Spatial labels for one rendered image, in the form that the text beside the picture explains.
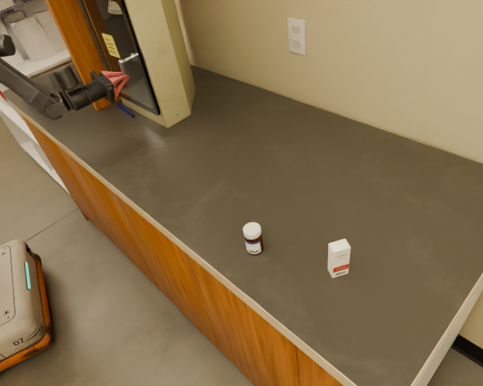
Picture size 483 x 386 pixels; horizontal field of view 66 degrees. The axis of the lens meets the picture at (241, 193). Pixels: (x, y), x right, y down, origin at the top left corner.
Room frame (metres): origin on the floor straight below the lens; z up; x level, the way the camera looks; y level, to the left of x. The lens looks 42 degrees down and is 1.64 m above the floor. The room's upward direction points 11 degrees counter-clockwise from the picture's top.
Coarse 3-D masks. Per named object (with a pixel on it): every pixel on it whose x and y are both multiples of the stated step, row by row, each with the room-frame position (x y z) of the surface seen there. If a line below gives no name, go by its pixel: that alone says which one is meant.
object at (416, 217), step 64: (64, 128) 1.32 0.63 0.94; (128, 128) 1.23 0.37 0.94; (192, 128) 1.15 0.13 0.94; (256, 128) 1.07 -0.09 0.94; (320, 128) 1.00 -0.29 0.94; (128, 192) 0.86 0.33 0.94; (192, 192) 0.80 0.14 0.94; (256, 192) 0.75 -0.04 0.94; (320, 192) 0.70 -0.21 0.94; (384, 192) 0.66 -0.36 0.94; (448, 192) 0.62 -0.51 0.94; (192, 256) 0.59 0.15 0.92; (256, 256) 0.54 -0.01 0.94; (320, 256) 0.50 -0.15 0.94; (384, 256) 0.47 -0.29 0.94; (448, 256) 0.44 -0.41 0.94; (320, 320) 0.35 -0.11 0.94; (384, 320) 0.33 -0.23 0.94; (448, 320) 0.30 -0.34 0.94; (384, 384) 0.22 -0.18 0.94
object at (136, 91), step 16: (96, 0) 1.31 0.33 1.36; (112, 0) 1.22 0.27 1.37; (96, 16) 1.35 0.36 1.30; (112, 16) 1.25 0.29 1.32; (128, 16) 1.18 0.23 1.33; (96, 32) 1.39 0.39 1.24; (112, 32) 1.28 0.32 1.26; (128, 32) 1.19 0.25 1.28; (128, 48) 1.22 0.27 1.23; (112, 64) 1.36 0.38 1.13; (128, 64) 1.25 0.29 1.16; (144, 80) 1.19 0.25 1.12; (128, 96) 1.34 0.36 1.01; (144, 96) 1.23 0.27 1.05
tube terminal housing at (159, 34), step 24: (144, 0) 1.21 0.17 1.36; (168, 0) 1.34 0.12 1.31; (144, 24) 1.20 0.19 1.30; (168, 24) 1.26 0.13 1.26; (144, 48) 1.18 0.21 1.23; (168, 48) 1.23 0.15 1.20; (168, 72) 1.22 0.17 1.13; (120, 96) 1.43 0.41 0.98; (168, 96) 1.20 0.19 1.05; (192, 96) 1.35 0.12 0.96; (168, 120) 1.18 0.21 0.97
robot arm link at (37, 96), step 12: (0, 60) 1.10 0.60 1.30; (0, 72) 1.07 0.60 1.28; (12, 72) 1.08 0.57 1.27; (12, 84) 1.07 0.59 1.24; (24, 84) 1.07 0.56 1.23; (36, 84) 1.09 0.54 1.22; (24, 96) 1.06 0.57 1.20; (36, 96) 1.06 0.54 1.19; (48, 96) 1.06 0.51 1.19; (36, 108) 1.05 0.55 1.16
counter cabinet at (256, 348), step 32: (32, 128) 1.72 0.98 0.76; (64, 160) 1.46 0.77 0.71; (96, 192) 1.25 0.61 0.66; (96, 224) 1.61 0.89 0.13; (128, 224) 1.05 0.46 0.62; (128, 256) 1.30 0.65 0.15; (160, 256) 0.88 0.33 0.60; (160, 288) 1.06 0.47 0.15; (192, 288) 0.74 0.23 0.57; (224, 288) 0.56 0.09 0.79; (480, 288) 0.47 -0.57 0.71; (192, 320) 0.86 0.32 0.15; (224, 320) 0.62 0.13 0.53; (256, 320) 0.47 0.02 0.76; (224, 352) 0.70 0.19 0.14; (256, 352) 0.50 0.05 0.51; (288, 352) 0.39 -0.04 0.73; (256, 384) 0.55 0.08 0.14; (288, 384) 0.40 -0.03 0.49; (320, 384) 0.31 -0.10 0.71; (416, 384) 0.24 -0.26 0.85
